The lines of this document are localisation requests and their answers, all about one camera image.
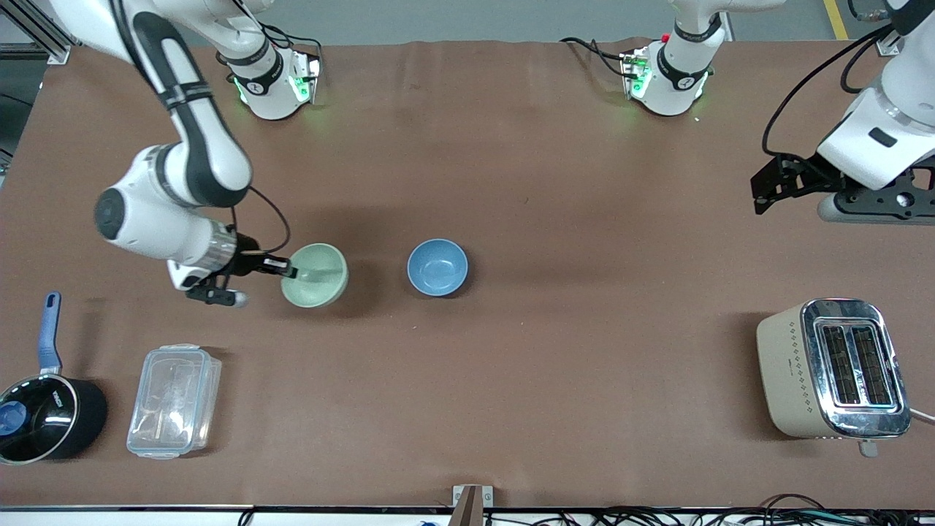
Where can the beige chrome toaster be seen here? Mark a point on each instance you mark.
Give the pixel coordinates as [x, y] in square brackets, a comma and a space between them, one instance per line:
[803, 380]

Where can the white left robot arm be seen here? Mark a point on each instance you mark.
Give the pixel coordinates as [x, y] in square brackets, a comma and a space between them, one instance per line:
[676, 84]

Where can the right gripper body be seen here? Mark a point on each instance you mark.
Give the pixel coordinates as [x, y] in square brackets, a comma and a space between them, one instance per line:
[245, 261]

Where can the green bowl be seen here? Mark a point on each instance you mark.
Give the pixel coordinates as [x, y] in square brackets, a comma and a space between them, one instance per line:
[315, 276]

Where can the brown table cloth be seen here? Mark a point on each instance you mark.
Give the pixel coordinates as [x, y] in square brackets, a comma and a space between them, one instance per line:
[555, 351]

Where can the blue bowl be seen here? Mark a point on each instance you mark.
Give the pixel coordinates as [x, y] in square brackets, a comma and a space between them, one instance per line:
[437, 267]

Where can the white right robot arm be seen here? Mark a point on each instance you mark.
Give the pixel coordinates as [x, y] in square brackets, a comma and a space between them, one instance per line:
[197, 139]

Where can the clear plastic lidded container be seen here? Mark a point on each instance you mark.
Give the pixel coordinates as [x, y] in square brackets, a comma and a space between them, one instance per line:
[174, 402]

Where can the aluminium frame profile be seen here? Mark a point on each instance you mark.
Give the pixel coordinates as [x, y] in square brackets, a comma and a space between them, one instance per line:
[47, 44]

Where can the metal table edge bracket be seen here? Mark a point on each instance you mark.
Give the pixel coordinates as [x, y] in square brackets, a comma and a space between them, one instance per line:
[471, 502]

